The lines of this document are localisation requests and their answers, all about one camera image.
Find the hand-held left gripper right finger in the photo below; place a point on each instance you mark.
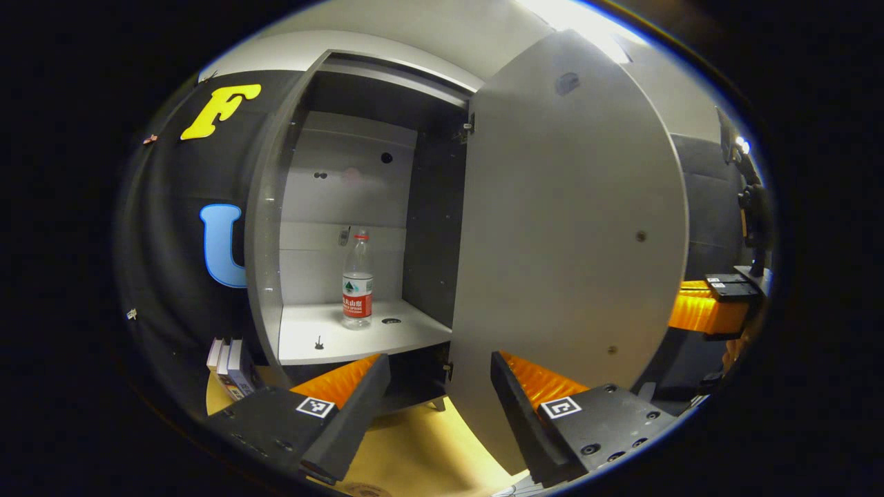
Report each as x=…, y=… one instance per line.
x=525, y=428

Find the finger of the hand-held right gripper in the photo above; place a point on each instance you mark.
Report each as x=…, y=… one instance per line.
x=728, y=278
x=732, y=291

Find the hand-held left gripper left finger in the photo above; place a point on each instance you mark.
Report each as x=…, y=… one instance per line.
x=352, y=428

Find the round brown coaster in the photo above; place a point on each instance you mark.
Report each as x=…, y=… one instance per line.
x=368, y=491

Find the clear plastic bottle red label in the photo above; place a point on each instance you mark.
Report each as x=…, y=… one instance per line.
x=357, y=276

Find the beige cabinet door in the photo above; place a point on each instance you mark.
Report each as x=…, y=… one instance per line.
x=566, y=241

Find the grey cabinet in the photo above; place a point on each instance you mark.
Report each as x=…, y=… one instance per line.
x=345, y=186

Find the white book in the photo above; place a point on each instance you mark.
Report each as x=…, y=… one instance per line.
x=215, y=352
x=225, y=369

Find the long ceiling light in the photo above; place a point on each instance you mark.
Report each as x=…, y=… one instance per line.
x=587, y=24

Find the black cloth clip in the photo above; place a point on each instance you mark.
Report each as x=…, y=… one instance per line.
x=208, y=74

